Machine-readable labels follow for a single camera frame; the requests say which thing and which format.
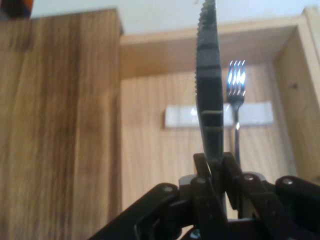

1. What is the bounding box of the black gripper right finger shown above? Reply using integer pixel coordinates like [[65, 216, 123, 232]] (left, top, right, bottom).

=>
[[221, 151, 320, 240]]

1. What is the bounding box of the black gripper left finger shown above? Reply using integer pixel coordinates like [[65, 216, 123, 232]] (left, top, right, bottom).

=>
[[87, 152, 231, 240]]

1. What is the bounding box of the silver metal fork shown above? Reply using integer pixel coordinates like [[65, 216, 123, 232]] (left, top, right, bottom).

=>
[[226, 59, 247, 167]]

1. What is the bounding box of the silver serrated table knife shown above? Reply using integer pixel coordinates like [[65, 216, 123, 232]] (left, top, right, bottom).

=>
[[193, 0, 229, 221]]

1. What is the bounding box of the light wooden drawer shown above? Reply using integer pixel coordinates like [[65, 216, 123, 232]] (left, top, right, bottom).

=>
[[119, 6, 320, 226]]

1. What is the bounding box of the white ceramic cutlery rest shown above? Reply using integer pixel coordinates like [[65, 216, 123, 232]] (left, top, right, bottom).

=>
[[163, 101, 274, 130]]

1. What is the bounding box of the dark wooden drawer cabinet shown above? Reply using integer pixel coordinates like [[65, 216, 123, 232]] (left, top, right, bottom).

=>
[[0, 8, 125, 240]]

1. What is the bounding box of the orange giant building block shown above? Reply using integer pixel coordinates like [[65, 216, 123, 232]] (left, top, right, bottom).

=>
[[22, 0, 35, 18]]

